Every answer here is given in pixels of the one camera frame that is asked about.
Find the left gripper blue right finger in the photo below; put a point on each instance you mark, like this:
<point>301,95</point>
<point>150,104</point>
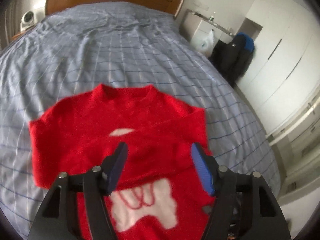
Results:
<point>244,204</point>

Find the white wardrobe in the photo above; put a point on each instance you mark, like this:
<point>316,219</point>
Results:
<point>284,72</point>

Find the white plastic bag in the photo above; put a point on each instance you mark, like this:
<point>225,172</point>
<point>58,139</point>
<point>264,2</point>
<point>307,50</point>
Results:
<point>206,43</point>

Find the black and blue jacket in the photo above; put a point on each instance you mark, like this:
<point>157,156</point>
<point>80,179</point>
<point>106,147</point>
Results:
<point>232,60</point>

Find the white bedside cabinet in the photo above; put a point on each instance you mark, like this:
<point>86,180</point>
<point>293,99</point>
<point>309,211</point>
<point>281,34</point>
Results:
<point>193,24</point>

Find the blue plaid bed cover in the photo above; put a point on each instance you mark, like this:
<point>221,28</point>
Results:
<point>121,45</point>

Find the small white fan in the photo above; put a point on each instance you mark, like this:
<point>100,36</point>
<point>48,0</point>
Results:
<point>27,20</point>

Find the wooden nightstand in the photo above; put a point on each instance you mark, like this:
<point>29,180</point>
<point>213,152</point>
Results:
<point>16,36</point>

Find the red knit sweater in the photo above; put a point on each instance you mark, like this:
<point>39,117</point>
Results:
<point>159,194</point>

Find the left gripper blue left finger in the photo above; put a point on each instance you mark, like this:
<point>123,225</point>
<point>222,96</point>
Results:
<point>57,217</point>

